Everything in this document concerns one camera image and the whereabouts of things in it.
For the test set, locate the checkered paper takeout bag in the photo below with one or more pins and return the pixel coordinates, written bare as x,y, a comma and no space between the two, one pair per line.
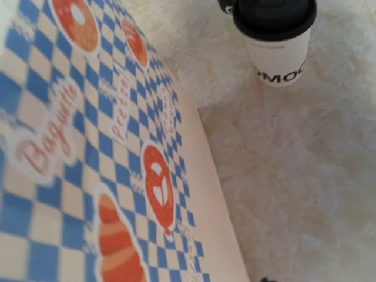
106,174

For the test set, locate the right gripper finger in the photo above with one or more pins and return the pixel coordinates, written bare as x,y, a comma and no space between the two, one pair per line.
267,279

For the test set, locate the black plastic cup lid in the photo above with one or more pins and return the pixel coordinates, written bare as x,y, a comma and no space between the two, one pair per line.
274,21

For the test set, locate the white paper coffee cup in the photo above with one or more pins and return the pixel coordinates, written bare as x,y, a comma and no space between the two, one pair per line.
279,64

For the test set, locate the black paper cup with straws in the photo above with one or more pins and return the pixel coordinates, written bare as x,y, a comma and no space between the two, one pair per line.
226,6

